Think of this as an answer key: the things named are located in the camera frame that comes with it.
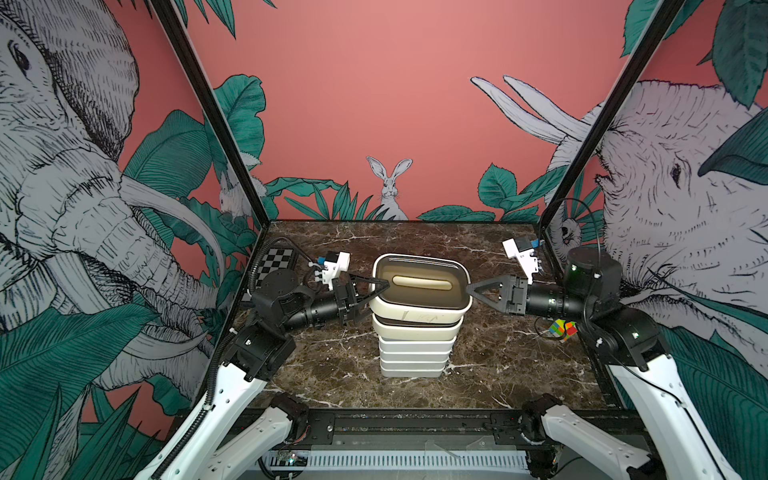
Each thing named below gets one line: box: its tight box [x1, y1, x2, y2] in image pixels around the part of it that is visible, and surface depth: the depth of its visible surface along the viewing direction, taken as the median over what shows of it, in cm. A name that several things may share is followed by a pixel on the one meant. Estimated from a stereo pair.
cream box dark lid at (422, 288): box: [370, 253, 473, 323], surface depth 58 cm
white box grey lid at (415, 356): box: [379, 349, 453, 362], surface depth 74 cm
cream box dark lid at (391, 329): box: [372, 313, 464, 341], surface depth 62 cm
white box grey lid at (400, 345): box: [378, 336, 457, 352], surface depth 67 cm
